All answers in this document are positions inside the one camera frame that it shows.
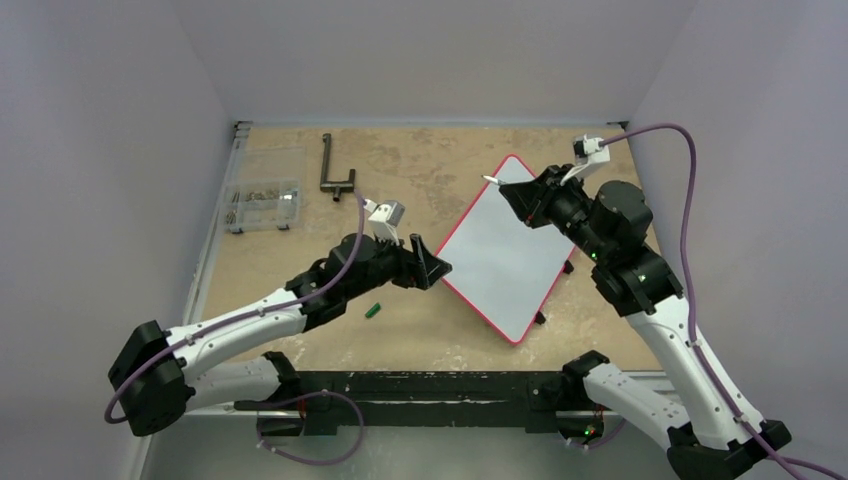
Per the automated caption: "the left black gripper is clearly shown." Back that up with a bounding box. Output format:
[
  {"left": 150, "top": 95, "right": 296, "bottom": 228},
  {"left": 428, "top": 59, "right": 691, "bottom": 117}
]
[{"left": 344, "top": 229, "right": 450, "bottom": 302}]

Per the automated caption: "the pink framed whiteboard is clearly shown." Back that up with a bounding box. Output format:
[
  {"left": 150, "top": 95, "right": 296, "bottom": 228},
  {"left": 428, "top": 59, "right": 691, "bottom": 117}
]
[{"left": 436, "top": 180, "right": 576, "bottom": 345}]

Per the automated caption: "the green marker cap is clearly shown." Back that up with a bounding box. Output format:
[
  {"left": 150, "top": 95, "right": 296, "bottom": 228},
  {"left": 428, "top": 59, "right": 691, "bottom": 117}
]
[{"left": 365, "top": 303, "right": 382, "bottom": 319}]

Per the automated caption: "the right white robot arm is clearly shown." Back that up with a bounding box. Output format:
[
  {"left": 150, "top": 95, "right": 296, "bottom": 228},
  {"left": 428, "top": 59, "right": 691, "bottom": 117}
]
[{"left": 497, "top": 164, "right": 792, "bottom": 479}]

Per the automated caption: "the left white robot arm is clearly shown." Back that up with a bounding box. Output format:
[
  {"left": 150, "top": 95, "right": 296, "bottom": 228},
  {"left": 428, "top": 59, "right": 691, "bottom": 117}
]
[{"left": 104, "top": 233, "right": 453, "bottom": 437}]

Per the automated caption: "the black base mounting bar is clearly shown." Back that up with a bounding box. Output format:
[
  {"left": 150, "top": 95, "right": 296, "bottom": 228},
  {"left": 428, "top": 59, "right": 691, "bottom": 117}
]
[{"left": 234, "top": 371, "right": 612, "bottom": 441}]

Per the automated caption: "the clear plastic screw box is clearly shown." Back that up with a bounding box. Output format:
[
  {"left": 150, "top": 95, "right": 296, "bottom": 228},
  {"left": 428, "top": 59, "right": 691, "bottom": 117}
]
[{"left": 219, "top": 147, "right": 306, "bottom": 234}]

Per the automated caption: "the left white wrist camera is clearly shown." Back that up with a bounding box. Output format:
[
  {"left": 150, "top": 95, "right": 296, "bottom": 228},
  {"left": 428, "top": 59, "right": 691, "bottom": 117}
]
[{"left": 364, "top": 199, "right": 405, "bottom": 246}]

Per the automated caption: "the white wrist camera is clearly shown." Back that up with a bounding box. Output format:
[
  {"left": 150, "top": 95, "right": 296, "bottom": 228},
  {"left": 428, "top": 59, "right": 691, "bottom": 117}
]
[
  {"left": 364, "top": 199, "right": 405, "bottom": 246},
  {"left": 559, "top": 134, "right": 611, "bottom": 186}
]

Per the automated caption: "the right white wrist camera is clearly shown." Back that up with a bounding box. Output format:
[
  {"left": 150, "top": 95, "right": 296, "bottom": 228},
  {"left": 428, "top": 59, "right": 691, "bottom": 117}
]
[{"left": 559, "top": 134, "right": 611, "bottom": 186}]

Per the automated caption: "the dark metal bracket tool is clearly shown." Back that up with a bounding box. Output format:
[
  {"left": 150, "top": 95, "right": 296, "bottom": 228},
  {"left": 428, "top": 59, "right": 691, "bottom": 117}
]
[{"left": 320, "top": 133, "right": 357, "bottom": 202}]

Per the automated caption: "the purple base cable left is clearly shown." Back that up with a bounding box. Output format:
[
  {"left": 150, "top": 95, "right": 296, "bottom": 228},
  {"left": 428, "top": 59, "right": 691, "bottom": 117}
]
[{"left": 256, "top": 388, "right": 367, "bottom": 466}]

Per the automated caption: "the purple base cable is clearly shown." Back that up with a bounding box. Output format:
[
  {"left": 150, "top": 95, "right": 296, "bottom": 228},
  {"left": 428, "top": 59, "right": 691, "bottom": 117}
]
[
  {"left": 256, "top": 388, "right": 367, "bottom": 466},
  {"left": 564, "top": 417, "right": 627, "bottom": 452}
]

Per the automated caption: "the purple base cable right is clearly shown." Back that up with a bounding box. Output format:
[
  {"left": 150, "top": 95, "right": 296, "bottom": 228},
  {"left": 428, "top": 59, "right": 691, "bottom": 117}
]
[{"left": 564, "top": 417, "right": 627, "bottom": 452}]

